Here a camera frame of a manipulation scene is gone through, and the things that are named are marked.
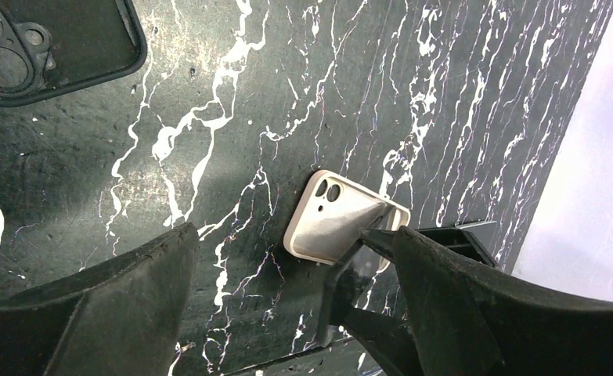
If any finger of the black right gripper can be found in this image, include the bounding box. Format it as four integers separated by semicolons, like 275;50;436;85
417;220;498;268
316;229;424;375

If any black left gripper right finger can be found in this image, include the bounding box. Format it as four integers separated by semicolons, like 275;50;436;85
391;227;613;375

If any black phone case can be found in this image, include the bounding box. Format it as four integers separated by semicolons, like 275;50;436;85
0;0;147;107

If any beige phone case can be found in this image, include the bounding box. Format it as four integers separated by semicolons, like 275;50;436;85
283;170;411;265

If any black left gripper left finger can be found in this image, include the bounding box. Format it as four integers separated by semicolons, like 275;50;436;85
0;223;199;375

